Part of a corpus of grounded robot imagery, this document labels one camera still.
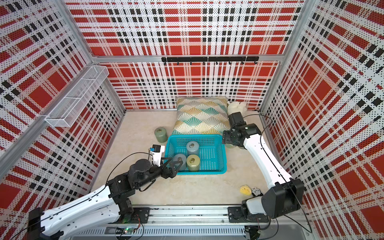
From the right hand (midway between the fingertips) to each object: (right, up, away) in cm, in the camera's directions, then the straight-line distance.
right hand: (233, 139), depth 79 cm
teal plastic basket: (-11, -10, +17) cm, 23 cm away
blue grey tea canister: (-30, -11, +5) cm, 32 cm away
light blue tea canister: (-23, -6, +9) cm, 25 cm away
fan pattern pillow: (-17, +14, +17) cm, 28 cm away
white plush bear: (+8, +21, +32) cm, 40 cm away
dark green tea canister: (-44, +1, +18) cm, 48 cm away
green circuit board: (-53, -42, -10) cm, 68 cm away
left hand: (-28, -10, -8) cm, 31 cm away
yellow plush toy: (+7, -27, 0) cm, 28 cm away
